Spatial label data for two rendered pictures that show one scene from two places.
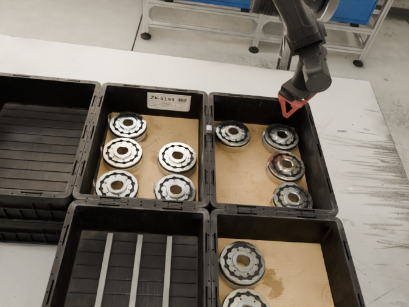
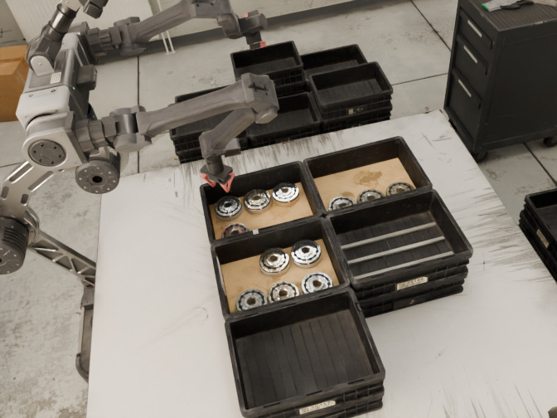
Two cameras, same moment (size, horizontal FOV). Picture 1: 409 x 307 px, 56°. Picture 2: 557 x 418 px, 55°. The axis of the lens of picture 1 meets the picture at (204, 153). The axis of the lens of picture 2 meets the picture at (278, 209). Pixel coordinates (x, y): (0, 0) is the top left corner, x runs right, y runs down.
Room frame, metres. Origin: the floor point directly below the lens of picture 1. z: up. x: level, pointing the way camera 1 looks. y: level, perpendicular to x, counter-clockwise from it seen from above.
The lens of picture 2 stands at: (0.58, 1.17, 2.29)
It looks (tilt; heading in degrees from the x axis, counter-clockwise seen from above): 47 degrees down; 272
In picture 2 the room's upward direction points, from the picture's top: 10 degrees counter-clockwise
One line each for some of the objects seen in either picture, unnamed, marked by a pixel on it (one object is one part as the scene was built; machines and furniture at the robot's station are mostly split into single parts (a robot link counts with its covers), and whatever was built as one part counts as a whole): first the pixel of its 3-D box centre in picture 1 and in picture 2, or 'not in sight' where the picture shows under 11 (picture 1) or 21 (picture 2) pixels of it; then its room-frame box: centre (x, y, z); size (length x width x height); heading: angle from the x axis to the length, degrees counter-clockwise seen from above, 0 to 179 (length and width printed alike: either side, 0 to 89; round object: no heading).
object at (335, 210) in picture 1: (265, 148); (259, 201); (0.70, -0.15, 0.92); 0.40 x 0.30 x 0.02; 8
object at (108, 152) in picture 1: (122, 152); (283, 294); (0.65, 0.21, 0.86); 0.10 x 0.10 x 0.01
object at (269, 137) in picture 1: (281, 136); (228, 206); (0.82, -0.21, 0.86); 0.10 x 0.10 x 0.01
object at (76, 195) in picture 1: (149, 139); (277, 266); (0.66, 0.14, 0.92); 0.40 x 0.30 x 0.02; 8
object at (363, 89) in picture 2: not in sight; (350, 115); (0.17, -1.26, 0.37); 0.40 x 0.30 x 0.45; 5
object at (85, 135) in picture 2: not in sight; (90, 135); (1.08, 0.03, 1.45); 0.09 x 0.08 x 0.12; 95
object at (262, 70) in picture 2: not in sight; (270, 90); (0.61, -1.62, 0.37); 0.40 x 0.30 x 0.45; 5
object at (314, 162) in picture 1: (260, 161); (260, 211); (0.70, -0.15, 0.87); 0.40 x 0.30 x 0.11; 8
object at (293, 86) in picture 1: (304, 77); (215, 165); (0.83, -0.22, 1.07); 0.10 x 0.07 x 0.07; 144
